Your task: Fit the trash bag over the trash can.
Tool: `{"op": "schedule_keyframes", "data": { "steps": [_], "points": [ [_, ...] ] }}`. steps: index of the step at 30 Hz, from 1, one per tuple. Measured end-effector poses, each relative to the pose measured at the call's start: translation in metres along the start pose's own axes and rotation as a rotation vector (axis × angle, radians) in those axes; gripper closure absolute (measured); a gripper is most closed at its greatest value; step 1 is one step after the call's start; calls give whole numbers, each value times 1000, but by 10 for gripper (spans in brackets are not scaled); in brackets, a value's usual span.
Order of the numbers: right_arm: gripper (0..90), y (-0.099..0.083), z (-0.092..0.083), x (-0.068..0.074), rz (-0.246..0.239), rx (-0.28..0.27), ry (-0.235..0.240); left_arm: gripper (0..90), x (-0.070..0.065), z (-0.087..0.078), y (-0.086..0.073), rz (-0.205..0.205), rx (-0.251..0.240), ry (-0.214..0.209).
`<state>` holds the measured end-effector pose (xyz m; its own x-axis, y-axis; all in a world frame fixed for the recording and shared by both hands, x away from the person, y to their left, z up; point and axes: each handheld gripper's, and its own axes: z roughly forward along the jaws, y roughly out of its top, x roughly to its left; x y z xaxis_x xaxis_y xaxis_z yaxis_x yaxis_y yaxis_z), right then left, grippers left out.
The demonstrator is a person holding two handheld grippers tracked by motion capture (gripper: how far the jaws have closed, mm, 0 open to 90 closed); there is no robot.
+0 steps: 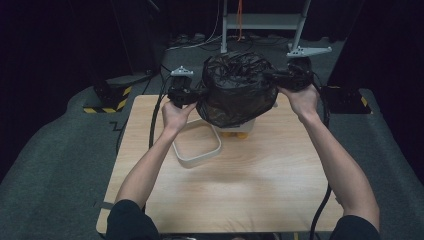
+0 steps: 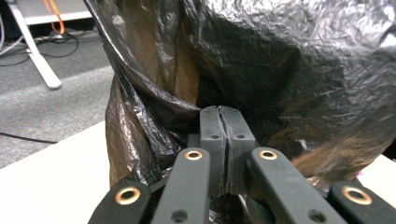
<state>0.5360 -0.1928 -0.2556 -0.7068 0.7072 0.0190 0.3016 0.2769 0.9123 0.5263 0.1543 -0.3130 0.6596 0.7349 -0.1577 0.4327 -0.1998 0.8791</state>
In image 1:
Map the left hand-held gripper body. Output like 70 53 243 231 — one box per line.
167 65 194 109

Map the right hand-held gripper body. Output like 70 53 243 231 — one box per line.
286 45 333 93

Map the black plastic trash bag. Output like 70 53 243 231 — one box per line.
195 51 279 129

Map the cream trash bin with face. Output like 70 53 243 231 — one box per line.
213 101 279 140

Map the cream square bin rim ring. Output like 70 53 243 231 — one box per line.
171 118 223 169

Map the person's left hand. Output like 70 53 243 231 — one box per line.
161 100 198 134

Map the person's right hand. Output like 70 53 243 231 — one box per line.
278 84 321 123

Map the black base with hazard stripes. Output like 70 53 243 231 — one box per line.
83 78 133 114
320 85 373 115

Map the grey metal stand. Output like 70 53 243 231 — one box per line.
220 0 313 54

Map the grey tape strip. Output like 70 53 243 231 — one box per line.
94 200 113 211

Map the person's black left sleeve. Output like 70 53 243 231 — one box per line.
105 199 161 240

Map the person's black sleeve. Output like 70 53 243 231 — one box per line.
328 214 381 240
105 199 161 240

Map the person's black right sleeve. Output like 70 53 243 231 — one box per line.
328 214 381 240

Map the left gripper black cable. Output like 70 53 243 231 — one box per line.
148 76 172 149

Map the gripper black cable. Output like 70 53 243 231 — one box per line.
148 76 172 149
308 81 333 240

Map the white floor cable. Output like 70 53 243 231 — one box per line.
166 34 223 52

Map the orange hanging cable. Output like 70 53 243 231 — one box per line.
235 0 244 42

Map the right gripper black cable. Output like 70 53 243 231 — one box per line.
308 81 333 240

